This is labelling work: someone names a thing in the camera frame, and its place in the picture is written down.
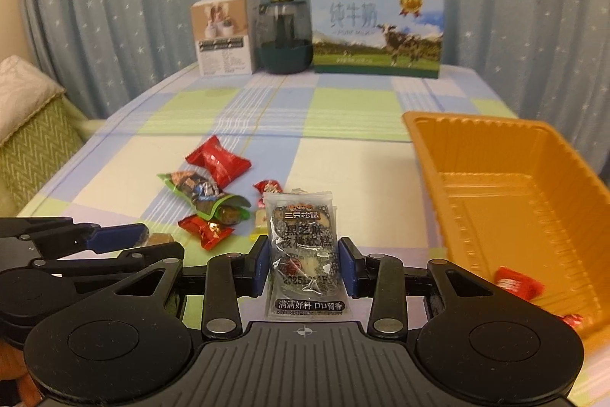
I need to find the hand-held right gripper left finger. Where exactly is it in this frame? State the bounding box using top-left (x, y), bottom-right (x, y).
top-left (113, 235), bottom-right (271, 341)

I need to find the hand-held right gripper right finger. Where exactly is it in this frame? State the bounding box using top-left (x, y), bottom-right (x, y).
top-left (337, 238), bottom-right (495, 339)

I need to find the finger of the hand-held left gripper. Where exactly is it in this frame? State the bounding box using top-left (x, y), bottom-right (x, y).
top-left (29, 242), bottom-right (186, 294)
top-left (0, 216), bottom-right (150, 258)

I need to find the pale yellow candy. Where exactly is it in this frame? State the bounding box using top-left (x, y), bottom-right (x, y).
top-left (250, 208), bottom-right (268, 242)

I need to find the clear black-print snack packet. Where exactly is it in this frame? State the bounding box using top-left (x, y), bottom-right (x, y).
top-left (263, 191), bottom-right (352, 323)

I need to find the small red face-print candy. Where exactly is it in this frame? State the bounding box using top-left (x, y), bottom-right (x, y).
top-left (252, 179), bottom-right (284, 197)

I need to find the green snack packet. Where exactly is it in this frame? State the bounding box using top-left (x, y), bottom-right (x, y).
top-left (157, 171), bottom-right (252, 225)

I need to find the large red candy packet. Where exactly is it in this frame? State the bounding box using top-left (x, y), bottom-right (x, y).
top-left (185, 135), bottom-right (252, 187)

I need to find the orange plastic tray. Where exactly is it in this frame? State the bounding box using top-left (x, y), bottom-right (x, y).
top-left (403, 111), bottom-right (610, 338)

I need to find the green zigzag cushion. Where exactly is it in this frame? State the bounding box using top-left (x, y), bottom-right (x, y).
top-left (0, 95), bottom-right (103, 217)

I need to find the cream pillow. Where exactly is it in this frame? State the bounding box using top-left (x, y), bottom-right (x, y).
top-left (0, 55), bottom-right (66, 145)

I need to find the white product box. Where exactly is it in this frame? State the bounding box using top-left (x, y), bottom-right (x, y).
top-left (191, 0), bottom-right (261, 77)

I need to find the dark green glass humidifier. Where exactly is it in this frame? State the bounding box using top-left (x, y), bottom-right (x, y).
top-left (257, 0), bottom-right (314, 75)

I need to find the blue star-print curtain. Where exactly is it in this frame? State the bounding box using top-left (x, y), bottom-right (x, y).
top-left (19, 0), bottom-right (610, 122)

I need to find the blue cow-print milk carton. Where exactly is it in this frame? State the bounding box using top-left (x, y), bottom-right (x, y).
top-left (309, 0), bottom-right (446, 80)

